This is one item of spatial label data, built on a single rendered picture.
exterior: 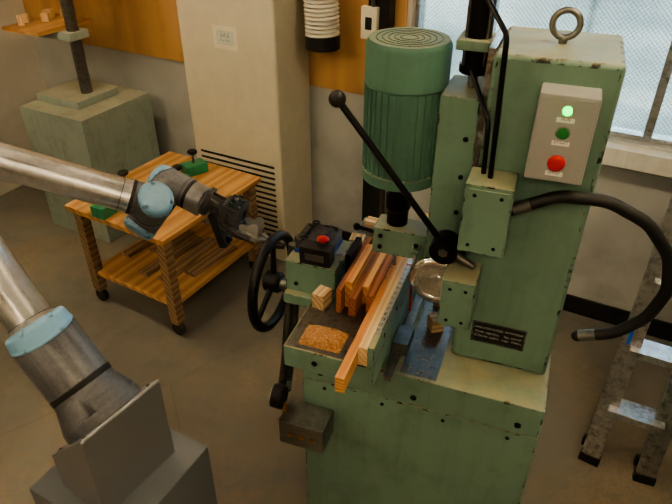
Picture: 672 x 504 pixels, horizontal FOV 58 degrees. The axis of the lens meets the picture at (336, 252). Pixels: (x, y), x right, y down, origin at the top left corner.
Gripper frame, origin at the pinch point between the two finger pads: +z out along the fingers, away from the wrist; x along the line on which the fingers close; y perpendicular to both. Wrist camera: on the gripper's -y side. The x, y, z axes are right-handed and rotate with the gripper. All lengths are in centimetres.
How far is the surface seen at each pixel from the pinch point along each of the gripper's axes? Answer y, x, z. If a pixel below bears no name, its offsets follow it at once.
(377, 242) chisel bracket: 26.2, -11.6, 29.4
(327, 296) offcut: 14.3, -24.0, 24.9
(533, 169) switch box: 66, -25, 49
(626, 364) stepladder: -5, 36, 117
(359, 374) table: 13, -40, 40
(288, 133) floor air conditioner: -33, 114, -35
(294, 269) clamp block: 10.8, -17.1, 14.0
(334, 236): 19.4, -8.5, 18.9
